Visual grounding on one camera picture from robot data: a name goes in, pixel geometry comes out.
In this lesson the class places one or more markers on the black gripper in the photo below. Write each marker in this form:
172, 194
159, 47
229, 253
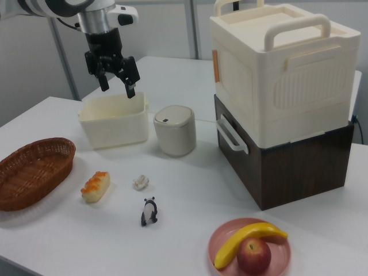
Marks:
105, 43

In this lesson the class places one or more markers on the bread with orange topping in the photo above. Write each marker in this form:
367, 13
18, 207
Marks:
95, 188

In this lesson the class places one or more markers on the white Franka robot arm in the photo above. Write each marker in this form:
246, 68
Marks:
43, 7

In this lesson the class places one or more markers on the brown wicker basket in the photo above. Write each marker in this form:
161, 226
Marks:
31, 175

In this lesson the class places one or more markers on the cream plastic open bin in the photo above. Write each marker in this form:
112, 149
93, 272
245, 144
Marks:
115, 129

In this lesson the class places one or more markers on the small cream lidded trash can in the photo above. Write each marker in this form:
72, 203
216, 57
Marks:
175, 135

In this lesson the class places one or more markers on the small white crumpled object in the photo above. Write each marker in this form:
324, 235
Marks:
141, 183

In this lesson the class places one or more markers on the cream wooden toy cabinet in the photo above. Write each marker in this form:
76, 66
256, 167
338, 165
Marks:
244, 86

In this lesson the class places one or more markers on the panda toy figure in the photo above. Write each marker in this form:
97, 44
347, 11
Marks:
148, 211

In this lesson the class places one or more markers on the yellow banana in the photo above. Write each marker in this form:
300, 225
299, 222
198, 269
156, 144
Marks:
247, 234

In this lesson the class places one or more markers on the dark wood box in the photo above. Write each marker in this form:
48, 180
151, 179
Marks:
302, 172

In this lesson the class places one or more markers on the red apple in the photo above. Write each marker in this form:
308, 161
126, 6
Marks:
254, 256

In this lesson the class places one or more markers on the pink plate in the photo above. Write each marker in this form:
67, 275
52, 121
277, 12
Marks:
281, 256

